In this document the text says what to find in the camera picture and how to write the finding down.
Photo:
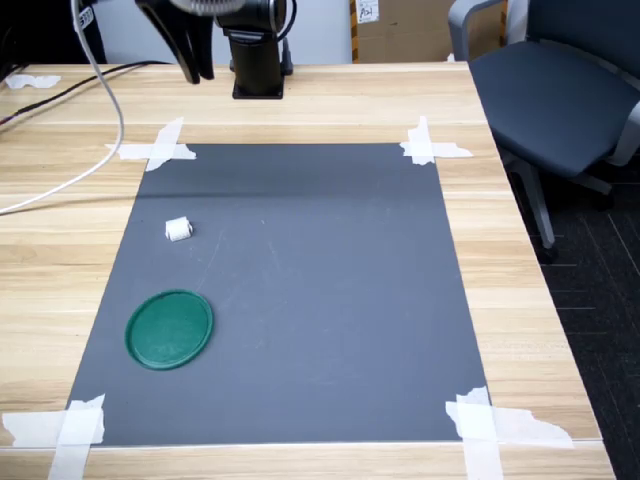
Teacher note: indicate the black screen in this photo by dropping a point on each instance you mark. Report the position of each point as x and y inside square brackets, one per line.
[40, 30]

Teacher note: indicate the white tape on mat corner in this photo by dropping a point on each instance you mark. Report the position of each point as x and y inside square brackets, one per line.
[425, 149]
[75, 430]
[480, 425]
[160, 150]

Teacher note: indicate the dark blue office chair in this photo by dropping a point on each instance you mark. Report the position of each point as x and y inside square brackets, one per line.
[550, 110]

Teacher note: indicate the small white plastic terminal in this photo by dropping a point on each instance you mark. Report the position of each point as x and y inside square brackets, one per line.
[178, 230]

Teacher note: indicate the dark grey mat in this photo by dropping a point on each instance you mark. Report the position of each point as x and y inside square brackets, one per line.
[300, 300]

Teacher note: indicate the loose white tape scrap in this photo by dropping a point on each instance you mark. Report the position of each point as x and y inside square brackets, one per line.
[30, 81]

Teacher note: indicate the round green lid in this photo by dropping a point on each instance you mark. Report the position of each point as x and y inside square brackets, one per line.
[169, 330]

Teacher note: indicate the brown cardboard box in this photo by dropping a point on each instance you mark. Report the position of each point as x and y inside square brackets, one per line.
[425, 35]

